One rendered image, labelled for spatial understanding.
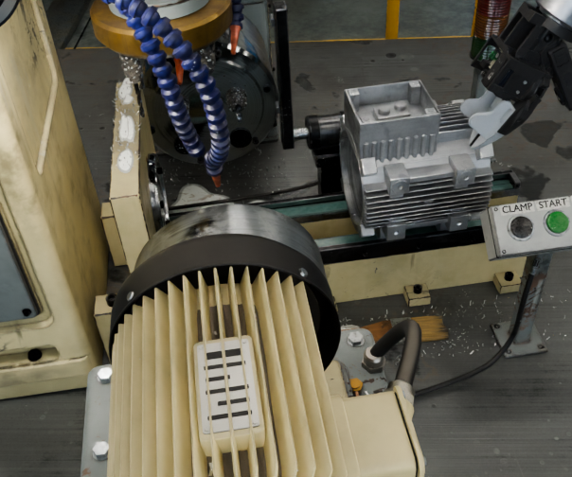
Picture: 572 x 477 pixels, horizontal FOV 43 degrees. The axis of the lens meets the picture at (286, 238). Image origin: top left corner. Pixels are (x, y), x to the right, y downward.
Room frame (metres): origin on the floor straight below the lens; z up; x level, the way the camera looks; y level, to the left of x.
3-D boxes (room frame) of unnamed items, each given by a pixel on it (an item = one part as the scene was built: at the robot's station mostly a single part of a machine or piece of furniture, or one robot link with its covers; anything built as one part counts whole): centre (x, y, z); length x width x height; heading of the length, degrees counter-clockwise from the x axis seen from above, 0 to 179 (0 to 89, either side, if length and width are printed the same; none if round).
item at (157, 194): (0.89, 0.19, 1.01); 0.15 x 0.02 x 0.15; 6
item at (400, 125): (0.92, -0.17, 1.11); 0.12 x 0.11 x 0.07; 97
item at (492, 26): (1.25, -0.41, 1.10); 0.06 x 0.06 x 0.04
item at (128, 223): (0.88, 0.26, 0.97); 0.30 x 0.11 x 0.34; 6
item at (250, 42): (1.23, 0.13, 1.04); 0.41 x 0.25 x 0.25; 6
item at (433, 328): (0.77, -0.15, 0.80); 0.21 x 0.05 x 0.01; 92
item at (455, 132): (0.93, -0.21, 1.01); 0.20 x 0.19 x 0.19; 97
